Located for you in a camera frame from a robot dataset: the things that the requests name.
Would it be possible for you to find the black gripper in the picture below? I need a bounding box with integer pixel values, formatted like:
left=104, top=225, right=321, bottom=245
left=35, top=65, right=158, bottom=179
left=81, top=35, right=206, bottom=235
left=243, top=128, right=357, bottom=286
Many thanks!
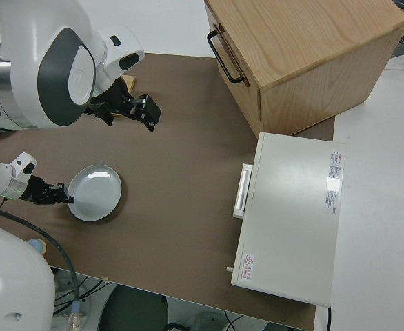
left=83, top=77, right=163, bottom=133
left=24, top=175, right=76, bottom=206

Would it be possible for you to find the gray round plate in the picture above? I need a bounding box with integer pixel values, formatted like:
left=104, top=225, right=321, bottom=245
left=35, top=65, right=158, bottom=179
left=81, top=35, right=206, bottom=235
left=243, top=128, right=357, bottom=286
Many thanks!
left=67, top=164, right=123, bottom=222

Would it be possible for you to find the blue bell wooden base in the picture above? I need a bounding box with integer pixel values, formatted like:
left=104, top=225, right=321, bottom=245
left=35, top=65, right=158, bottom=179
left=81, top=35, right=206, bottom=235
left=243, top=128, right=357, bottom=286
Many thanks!
left=28, top=239, right=48, bottom=256

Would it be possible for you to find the brown table mat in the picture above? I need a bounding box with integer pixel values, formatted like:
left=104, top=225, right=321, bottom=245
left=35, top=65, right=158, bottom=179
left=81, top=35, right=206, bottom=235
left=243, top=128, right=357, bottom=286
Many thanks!
left=0, top=51, right=337, bottom=331

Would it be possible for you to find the white toaster oven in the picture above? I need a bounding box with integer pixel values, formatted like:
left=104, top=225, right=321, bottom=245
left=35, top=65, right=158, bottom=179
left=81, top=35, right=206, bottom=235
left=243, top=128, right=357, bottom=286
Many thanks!
left=230, top=132, right=347, bottom=308

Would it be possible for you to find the wooden cabinet box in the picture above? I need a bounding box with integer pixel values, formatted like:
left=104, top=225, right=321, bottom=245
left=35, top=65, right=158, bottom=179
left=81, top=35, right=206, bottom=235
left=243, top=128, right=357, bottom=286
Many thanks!
left=203, top=0, right=404, bottom=137

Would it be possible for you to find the black metal cabinet handle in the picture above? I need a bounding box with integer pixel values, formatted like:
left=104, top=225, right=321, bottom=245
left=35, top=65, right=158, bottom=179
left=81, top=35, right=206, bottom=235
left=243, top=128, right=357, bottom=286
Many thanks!
left=207, top=30, right=245, bottom=85

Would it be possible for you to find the thick gray cable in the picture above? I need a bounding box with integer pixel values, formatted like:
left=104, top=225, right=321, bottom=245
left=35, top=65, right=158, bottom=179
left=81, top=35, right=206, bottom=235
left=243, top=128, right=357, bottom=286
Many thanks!
left=0, top=201, right=85, bottom=331

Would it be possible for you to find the white toaster oven handle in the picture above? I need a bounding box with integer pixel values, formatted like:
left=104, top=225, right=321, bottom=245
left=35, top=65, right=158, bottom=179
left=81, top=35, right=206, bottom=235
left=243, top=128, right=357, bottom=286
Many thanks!
left=232, top=163, right=254, bottom=219

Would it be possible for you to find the gray white robot pedestal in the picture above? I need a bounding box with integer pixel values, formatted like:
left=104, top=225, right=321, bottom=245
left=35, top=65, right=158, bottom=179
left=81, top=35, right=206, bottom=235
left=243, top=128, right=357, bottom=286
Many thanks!
left=98, top=285, right=170, bottom=331

